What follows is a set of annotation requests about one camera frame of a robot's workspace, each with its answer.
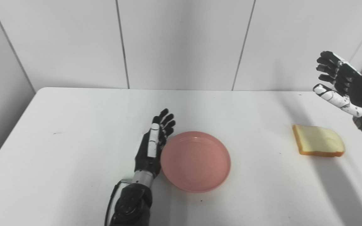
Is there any pink round plate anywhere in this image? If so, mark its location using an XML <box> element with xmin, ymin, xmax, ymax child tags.
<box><xmin>160</xmin><ymin>131</ymin><xmax>231</xmax><ymax>193</ymax></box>

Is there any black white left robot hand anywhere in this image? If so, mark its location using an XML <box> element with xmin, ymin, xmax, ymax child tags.
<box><xmin>134</xmin><ymin>108</ymin><xmax>176</xmax><ymax>179</ymax></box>

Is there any slice of white bread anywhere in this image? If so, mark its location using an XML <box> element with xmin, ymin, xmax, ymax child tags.
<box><xmin>292</xmin><ymin>124</ymin><xmax>346</xmax><ymax>157</ymax></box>

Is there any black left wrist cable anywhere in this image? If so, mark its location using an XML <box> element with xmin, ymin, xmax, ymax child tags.
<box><xmin>104</xmin><ymin>179</ymin><xmax>133</xmax><ymax>226</ymax></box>

